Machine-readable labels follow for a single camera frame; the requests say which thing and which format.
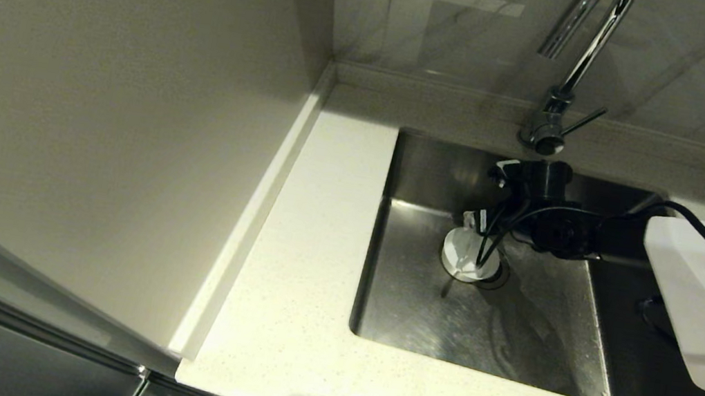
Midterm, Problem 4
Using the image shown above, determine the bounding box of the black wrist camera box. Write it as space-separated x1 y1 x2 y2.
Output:
487 155 523 190

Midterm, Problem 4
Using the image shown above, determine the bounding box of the stainless steel sink basin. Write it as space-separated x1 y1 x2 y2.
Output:
340 125 705 396

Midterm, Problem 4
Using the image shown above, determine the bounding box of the small white bowl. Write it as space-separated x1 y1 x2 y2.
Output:
438 223 507 289

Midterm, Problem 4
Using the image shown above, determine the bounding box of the round metal drain strainer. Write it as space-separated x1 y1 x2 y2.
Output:
482 258 514 294

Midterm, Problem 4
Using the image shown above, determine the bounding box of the chrome gooseneck faucet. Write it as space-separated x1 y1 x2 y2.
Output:
515 0 637 166

